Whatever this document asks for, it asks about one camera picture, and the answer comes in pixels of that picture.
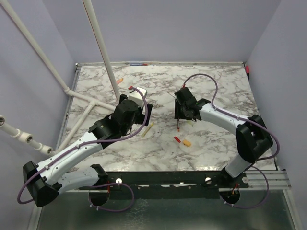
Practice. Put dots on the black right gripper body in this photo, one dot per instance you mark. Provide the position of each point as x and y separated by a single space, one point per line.
180 111

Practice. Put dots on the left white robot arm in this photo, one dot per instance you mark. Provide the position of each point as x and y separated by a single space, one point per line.
47 179

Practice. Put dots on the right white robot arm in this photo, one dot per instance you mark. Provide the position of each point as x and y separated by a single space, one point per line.
252 138

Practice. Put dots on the yellow highlighter pen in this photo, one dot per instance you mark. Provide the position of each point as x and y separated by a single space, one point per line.
147 129

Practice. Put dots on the orange yellow pen cap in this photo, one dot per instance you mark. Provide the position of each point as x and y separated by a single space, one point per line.
187 143

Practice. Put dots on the pink pencil-shaped marker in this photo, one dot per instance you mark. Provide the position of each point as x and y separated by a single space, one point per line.
120 80

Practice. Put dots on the blue red marker at edge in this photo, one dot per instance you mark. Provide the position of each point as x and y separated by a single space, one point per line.
138 64

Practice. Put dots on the red black clamp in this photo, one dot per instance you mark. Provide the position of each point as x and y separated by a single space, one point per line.
247 71

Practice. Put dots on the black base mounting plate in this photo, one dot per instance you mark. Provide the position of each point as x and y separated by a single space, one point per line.
167 185

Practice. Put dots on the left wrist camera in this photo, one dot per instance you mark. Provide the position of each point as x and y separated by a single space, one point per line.
136 97

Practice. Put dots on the aluminium rail frame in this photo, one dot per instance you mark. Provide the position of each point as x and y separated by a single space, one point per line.
277 180

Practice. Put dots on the white PVC pipe frame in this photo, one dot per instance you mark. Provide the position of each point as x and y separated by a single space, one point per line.
31 98

